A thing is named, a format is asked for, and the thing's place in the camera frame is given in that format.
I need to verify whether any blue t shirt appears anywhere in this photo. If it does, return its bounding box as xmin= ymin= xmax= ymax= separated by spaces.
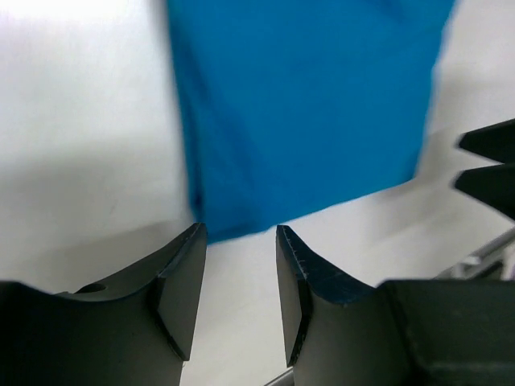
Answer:
xmin=167 ymin=1 xmax=455 ymax=243

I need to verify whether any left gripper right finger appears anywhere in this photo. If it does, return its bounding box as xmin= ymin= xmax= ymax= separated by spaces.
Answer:
xmin=275 ymin=224 xmax=515 ymax=386

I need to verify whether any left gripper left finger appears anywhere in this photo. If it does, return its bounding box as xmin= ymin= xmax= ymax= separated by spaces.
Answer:
xmin=1 ymin=223 xmax=207 ymax=385

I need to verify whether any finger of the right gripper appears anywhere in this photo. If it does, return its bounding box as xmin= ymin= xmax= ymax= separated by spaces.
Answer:
xmin=454 ymin=163 xmax=514 ymax=220
xmin=458 ymin=119 xmax=515 ymax=163

